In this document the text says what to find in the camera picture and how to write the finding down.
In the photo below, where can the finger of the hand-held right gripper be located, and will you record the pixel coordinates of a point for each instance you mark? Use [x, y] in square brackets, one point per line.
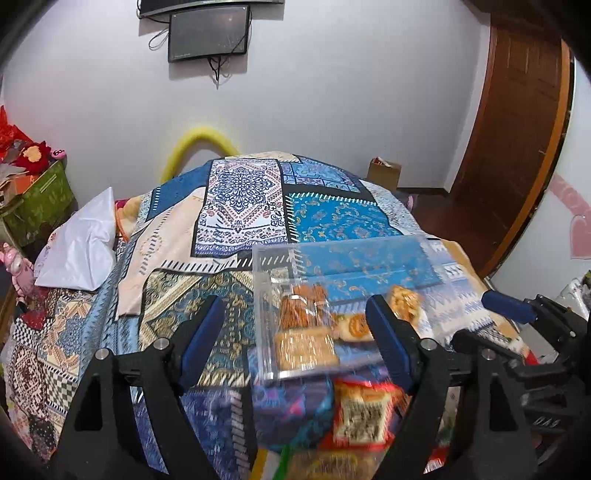
[508, 307]
[466, 340]

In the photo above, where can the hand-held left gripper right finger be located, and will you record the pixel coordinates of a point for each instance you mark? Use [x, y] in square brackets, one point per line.
[388, 341]

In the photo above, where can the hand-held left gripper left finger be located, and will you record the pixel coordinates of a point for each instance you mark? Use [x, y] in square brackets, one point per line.
[203, 341]

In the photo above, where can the orange cookie packet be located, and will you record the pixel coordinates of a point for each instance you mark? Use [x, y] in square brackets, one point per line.
[354, 327]

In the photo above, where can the tan snack packet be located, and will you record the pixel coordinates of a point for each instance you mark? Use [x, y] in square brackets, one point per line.
[405, 302]

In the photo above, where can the red striped snack packet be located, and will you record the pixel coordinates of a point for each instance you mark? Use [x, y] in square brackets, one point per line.
[527, 354]

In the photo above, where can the beige cracker packet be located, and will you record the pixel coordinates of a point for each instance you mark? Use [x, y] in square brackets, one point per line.
[304, 348]

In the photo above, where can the clear plastic container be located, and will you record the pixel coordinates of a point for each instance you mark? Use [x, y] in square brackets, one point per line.
[351, 263]

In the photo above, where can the brown stick snack packet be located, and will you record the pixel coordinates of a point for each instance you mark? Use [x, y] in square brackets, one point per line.
[302, 307]

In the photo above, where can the yellow snack packet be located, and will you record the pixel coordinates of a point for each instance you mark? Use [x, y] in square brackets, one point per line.
[337, 467]

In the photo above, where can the blue patchwork blanket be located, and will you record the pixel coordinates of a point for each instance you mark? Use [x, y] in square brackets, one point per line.
[240, 203]

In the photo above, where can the white pillow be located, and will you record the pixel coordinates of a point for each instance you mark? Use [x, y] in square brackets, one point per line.
[78, 249]

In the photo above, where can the cardboard box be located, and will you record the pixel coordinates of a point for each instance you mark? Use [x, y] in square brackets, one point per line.
[384, 174]

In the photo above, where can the brown wooden door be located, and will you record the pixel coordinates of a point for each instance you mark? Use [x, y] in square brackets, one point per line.
[512, 115]

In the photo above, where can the pink doll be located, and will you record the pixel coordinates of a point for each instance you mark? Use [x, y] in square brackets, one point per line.
[18, 267]

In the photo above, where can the yellow foam tube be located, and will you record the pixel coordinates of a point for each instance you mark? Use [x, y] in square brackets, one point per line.
[184, 138]

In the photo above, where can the green storage box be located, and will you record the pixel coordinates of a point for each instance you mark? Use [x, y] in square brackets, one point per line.
[41, 203]

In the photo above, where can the pink round toy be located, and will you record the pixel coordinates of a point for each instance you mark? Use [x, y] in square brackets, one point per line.
[60, 153]

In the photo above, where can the red plush toy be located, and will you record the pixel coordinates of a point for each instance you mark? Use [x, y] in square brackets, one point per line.
[36, 154]

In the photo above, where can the red plastic bag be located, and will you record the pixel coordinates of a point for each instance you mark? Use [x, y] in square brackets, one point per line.
[9, 129]

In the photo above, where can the small black monitor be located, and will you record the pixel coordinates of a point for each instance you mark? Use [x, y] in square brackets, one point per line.
[207, 34]

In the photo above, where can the large black television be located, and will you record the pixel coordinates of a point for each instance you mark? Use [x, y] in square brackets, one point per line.
[207, 7]

